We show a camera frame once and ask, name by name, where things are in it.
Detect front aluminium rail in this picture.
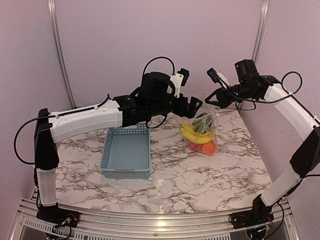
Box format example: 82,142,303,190
7,198,301,240

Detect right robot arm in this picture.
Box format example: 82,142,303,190
205,69,320,228

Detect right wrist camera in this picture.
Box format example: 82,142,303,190
206,59,258,88

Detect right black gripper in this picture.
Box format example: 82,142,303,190
204,82,257,109

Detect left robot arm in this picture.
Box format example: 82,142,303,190
17,93,203,224

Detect clear zip top bag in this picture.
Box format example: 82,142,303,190
176,91,218,156

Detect dark green toy pepper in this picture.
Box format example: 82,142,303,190
192,112,213,135

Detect right aluminium frame post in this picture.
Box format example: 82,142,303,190
252,0,270,63

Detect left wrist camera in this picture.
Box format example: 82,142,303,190
138,56,191,101

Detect yellow toy bananas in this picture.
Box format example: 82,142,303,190
180,123,216,144

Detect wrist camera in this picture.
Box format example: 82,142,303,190
138,56,191,101
206,59,258,88

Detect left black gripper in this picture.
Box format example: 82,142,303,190
149,93,203,118

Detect red toy apple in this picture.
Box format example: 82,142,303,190
187,141,202,152

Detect aluminium frame post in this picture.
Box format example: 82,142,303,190
47,0,77,109
252,0,270,63

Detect light blue plastic basket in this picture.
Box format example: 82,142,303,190
100,123,151,179

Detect left aluminium frame post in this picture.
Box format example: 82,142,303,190
47,0,77,109

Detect orange toy orange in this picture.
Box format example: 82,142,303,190
201,140,216,155

